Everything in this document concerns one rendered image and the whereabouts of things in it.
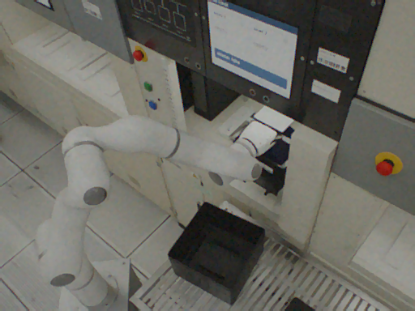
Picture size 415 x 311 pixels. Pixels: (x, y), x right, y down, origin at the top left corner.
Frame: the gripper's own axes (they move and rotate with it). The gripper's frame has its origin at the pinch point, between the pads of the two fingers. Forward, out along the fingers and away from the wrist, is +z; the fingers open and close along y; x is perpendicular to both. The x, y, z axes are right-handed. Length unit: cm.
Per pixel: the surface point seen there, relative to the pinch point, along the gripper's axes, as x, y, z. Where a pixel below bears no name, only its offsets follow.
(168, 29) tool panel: 26.5, -36.4, -10.2
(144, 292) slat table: -49, -11, -66
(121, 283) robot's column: -49, -22, -69
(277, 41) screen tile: 37.8, 4.5, -10.0
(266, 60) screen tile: 31.1, 1.5, -10.0
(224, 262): -48, 5, -36
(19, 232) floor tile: -126, -143, -83
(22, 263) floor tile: -126, -121, -95
